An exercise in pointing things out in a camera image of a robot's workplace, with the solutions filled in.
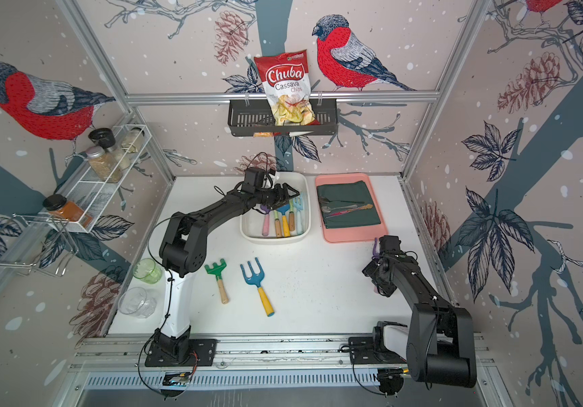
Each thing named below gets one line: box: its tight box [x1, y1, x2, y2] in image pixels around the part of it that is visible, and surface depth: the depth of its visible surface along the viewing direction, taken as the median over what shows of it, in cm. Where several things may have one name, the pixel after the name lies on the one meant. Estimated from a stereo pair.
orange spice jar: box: [42, 194, 94, 229], surface depth 62 cm
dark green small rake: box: [204, 257, 229, 305], surface depth 89 cm
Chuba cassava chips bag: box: [253, 49, 321, 127], surface depth 85 cm
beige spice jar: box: [85, 145, 123, 184], surface depth 74 cm
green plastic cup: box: [132, 257, 162, 285], surface depth 90 cm
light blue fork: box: [293, 192, 304, 235], surface depth 106 cm
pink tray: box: [315, 172, 389, 244], surface depth 103 cm
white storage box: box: [239, 172, 312, 246], surface depth 103 cm
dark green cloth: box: [316, 179, 382, 229], surface depth 115 cm
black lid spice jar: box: [88, 127, 117, 152], surface depth 75 cm
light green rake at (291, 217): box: [288, 199, 295, 232], surface depth 105 cm
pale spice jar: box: [120, 127, 145, 154], surface depth 87 cm
